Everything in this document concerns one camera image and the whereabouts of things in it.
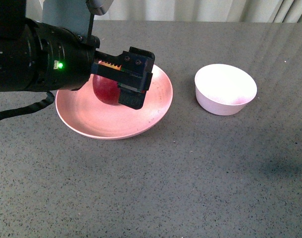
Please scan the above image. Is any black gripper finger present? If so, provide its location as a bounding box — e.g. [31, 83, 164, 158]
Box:
[91, 47, 155, 110]

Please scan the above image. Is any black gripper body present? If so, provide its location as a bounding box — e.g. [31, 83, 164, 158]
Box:
[25, 20, 100, 91]

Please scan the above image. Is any red apple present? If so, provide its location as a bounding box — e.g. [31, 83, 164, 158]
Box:
[92, 74, 120, 106]

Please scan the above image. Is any pale pink bowl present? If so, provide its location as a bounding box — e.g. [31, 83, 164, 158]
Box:
[195, 64, 257, 116]

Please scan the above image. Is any pink plate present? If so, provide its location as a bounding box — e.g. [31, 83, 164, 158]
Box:
[55, 65, 173, 140]

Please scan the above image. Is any white curtain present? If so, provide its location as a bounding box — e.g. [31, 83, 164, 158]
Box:
[24, 0, 302, 24]

